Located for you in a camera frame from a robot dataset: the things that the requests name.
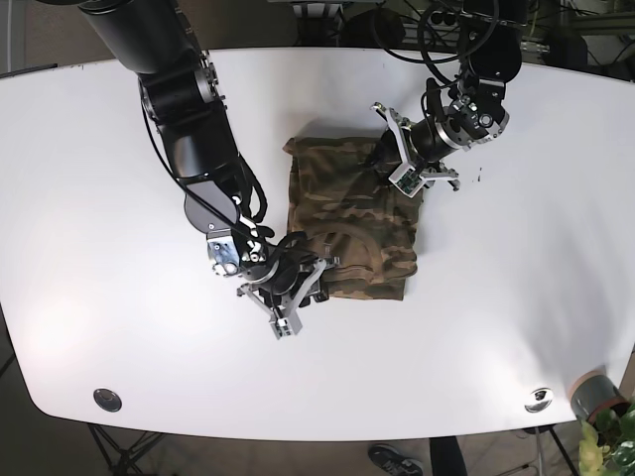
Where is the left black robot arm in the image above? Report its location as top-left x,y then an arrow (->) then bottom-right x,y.
372,1 -> 529,197

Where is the left silver table grommet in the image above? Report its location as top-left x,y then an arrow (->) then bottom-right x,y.
93,388 -> 122,413

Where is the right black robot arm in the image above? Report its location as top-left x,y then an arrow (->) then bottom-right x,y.
78,0 -> 338,338

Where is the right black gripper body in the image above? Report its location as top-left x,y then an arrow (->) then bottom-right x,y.
237,253 -> 340,339

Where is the green potted plant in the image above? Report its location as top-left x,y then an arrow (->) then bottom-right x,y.
578,405 -> 634,476

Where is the right silver table grommet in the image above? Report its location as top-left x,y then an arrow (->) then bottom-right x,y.
524,387 -> 554,414

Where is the silver table grommet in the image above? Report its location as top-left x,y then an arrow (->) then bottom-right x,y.
524,387 -> 554,414
93,388 -> 122,413

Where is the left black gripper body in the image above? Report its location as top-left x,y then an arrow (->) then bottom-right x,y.
369,91 -> 509,198

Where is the grey plant pot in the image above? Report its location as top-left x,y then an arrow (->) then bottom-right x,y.
568,370 -> 630,423

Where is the camouflage pattern T-shirt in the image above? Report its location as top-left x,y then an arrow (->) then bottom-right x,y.
284,137 -> 424,300

